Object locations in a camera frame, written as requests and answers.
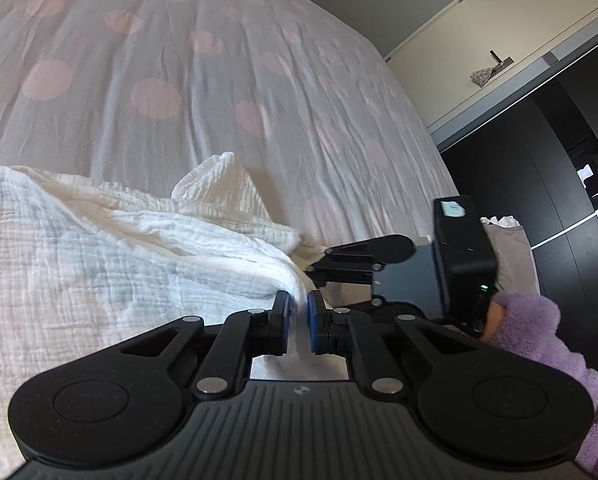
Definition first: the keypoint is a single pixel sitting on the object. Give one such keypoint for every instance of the bed with pink dotted sheet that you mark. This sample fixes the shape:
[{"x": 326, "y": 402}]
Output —
[{"x": 179, "y": 85}]

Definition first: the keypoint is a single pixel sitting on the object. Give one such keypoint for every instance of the white muslin garment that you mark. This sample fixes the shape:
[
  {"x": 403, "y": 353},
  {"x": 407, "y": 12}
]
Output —
[{"x": 104, "y": 260}]

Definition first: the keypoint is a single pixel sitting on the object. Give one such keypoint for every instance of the black wardrobe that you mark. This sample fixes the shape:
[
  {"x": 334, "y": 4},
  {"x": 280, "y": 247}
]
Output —
[{"x": 519, "y": 175}]

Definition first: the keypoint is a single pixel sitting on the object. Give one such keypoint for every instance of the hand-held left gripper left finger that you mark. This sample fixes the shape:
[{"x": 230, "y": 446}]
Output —
[{"x": 280, "y": 327}]

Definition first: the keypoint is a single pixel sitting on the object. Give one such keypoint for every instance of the cream door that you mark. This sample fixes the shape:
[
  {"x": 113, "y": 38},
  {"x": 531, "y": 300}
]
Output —
[{"x": 504, "y": 10}]

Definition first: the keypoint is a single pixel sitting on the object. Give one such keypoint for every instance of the patterned cloth pouch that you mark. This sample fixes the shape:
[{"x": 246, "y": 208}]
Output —
[{"x": 483, "y": 76}]

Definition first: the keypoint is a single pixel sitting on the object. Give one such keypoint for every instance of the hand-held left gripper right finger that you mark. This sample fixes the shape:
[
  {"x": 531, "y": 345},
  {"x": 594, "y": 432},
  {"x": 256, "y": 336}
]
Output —
[{"x": 315, "y": 327}]

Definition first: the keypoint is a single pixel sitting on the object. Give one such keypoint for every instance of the right forearm in purple sleeve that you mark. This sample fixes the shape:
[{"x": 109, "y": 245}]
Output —
[{"x": 554, "y": 350}]

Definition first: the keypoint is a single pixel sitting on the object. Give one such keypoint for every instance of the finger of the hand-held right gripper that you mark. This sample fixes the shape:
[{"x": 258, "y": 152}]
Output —
[
  {"x": 369, "y": 303},
  {"x": 354, "y": 265}
]

